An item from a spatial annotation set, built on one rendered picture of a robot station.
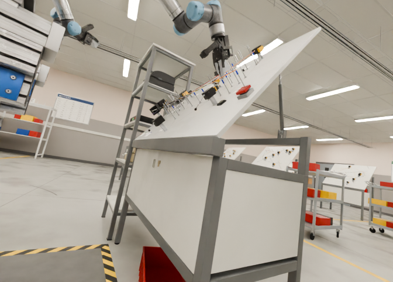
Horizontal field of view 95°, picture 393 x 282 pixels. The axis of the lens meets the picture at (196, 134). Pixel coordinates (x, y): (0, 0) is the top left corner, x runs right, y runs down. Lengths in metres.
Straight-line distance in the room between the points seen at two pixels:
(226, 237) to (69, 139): 7.99
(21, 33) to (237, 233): 0.93
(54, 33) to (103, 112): 7.69
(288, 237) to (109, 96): 8.17
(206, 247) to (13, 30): 0.86
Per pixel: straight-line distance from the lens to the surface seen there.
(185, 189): 0.80
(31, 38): 0.77
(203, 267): 0.71
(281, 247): 1.01
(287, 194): 0.97
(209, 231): 0.67
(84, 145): 8.34
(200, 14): 0.98
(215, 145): 0.62
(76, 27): 1.53
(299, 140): 1.12
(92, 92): 8.63
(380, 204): 5.56
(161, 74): 2.05
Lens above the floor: 0.76
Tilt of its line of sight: 9 degrees up
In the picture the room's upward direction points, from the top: 10 degrees clockwise
